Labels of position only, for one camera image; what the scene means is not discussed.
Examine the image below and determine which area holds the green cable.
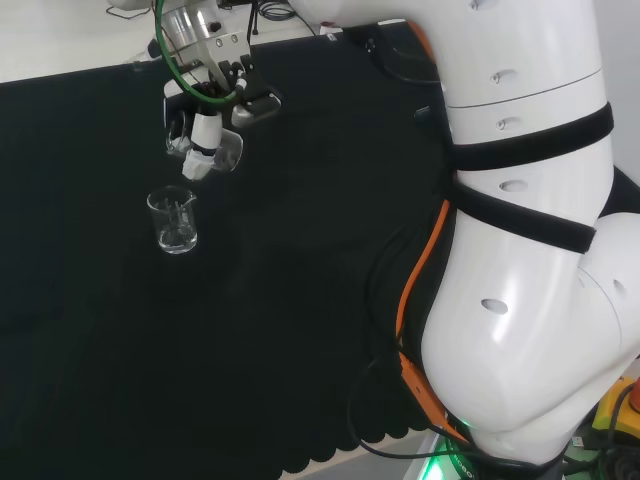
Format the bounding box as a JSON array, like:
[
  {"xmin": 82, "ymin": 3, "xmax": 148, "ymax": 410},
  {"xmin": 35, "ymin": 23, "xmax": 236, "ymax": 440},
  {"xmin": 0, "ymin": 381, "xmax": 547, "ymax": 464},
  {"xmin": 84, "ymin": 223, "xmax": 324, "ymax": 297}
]
[{"xmin": 153, "ymin": 0, "xmax": 241, "ymax": 106}]

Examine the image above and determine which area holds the black bench cloth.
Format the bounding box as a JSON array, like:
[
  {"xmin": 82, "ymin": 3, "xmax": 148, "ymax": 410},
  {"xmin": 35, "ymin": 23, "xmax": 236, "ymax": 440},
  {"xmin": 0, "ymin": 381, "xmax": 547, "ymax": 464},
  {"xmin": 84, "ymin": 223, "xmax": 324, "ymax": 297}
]
[{"xmin": 0, "ymin": 19, "xmax": 640, "ymax": 480}]

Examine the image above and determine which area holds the orange cable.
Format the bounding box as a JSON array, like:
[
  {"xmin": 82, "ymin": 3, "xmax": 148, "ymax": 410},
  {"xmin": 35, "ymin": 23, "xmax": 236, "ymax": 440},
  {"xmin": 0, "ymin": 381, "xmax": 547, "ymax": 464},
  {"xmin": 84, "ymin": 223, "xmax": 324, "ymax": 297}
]
[{"xmin": 394, "ymin": 19, "xmax": 474, "ymax": 446}]

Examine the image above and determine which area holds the small clear glass beaker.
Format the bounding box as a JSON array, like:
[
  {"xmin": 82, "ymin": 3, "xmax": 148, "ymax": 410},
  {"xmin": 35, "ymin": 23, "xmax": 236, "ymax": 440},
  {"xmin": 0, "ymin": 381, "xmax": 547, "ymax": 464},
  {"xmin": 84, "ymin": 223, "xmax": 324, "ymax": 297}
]
[{"xmin": 166, "ymin": 112, "xmax": 245, "ymax": 174}]

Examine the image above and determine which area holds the yellow stop button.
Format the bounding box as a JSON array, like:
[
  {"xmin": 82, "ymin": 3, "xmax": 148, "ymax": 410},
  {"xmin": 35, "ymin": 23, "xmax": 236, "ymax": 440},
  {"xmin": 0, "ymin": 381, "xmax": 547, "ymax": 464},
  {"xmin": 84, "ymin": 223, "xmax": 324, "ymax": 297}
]
[{"xmin": 592, "ymin": 375, "xmax": 640, "ymax": 446}]

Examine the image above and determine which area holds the clear glass beaker with spout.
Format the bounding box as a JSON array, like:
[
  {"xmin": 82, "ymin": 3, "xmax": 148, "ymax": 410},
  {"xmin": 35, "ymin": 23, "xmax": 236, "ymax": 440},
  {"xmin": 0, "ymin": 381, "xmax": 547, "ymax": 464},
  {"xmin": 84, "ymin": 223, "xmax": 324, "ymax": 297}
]
[{"xmin": 146, "ymin": 185, "xmax": 199, "ymax": 255}]

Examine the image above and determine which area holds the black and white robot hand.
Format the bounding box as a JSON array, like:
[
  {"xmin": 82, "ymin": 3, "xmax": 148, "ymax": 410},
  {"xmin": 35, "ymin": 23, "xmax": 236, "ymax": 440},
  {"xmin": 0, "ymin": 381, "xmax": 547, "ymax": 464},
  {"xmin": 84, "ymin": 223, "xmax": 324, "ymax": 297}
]
[{"xmin": 162, "ymin": 29, "xmax": 284, "ymax": 184}]

